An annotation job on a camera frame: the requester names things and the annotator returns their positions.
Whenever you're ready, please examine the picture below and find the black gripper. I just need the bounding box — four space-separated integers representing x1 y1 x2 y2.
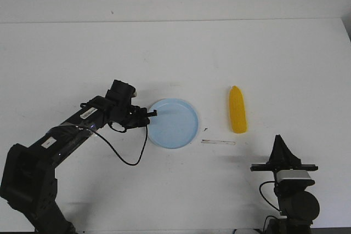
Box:
108 105 157 129
250 135 318 172

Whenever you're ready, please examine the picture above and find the light blue round plate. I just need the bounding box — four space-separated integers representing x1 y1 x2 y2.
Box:
148 98 199 149

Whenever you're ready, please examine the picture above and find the yellow toy corn cob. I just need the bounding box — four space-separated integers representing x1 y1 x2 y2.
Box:
228 86 247 134

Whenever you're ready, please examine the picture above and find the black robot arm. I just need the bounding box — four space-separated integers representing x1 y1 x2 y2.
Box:
250 135 320 233
1 80 157 233

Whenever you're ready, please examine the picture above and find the clear tape strip horizontal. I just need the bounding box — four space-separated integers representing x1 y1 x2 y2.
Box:
201 139 236 145

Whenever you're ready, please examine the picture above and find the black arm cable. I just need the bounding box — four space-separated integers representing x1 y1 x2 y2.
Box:
93 118 150 167
259 180 283 213

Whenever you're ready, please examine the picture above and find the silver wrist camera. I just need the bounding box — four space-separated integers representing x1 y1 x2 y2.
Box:
276 169 315 186

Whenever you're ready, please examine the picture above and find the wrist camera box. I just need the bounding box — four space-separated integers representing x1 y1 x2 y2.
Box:
131 88 137 98

